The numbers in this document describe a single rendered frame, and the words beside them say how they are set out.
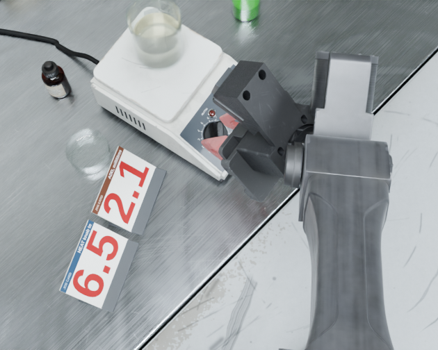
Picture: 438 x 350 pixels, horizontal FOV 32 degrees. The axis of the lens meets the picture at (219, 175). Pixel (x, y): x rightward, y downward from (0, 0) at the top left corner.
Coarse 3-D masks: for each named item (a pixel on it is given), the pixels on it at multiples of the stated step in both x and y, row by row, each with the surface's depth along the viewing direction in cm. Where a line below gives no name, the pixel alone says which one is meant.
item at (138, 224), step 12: (108, 168) 93; (156, 168) 97; (156, 180) 96; (144, 192) 95; (156, 192) 96; (144, 204) 95; (144, 216) 95; (120, 228) 94; (132, 228) 94; (144, 228) 94
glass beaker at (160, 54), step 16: (144, 0) 87; (160, 0) 88; (176, 0) 86; (128, 16) 86; (176, 16) 89; (176, 32) 85; (144, 48) 87; (160, 48) 87; (176, 48) 89; (144, 64) 91; (160, 64) 90; (176, 64) 92
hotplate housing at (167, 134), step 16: (224, 64) 94; (96, 80) 94; (208, 80) 94; (96, 96) 96; (112, 96) 94; (208, 96) 93; (112, 112) 98; (128, 112) 94; (144, 112) 92; (192, 112) 92; (144, 128) 96; (160, 128) 92; (176, 128) 92; (176, 144) 93; (192, 160) 95; (208, 160) 93; (224, 176) 94
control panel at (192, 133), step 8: (208, 104) 93; (200, 112) 93; (208, 112) 93; (216, 112) 94; (224, 112) 94; (192, 120) 92; (200, 120) 93; (208, 120) 93; (216, 120) 93; (184, 128) 92; (192, 128) 92; (200, 128) 93; (184, 136) 92; (192, 136) 92; (200, 136) 93; (192, 144) 92; (200, 144) 93; (200, 152) 92; (208, 152) 93; (216, 160) 93
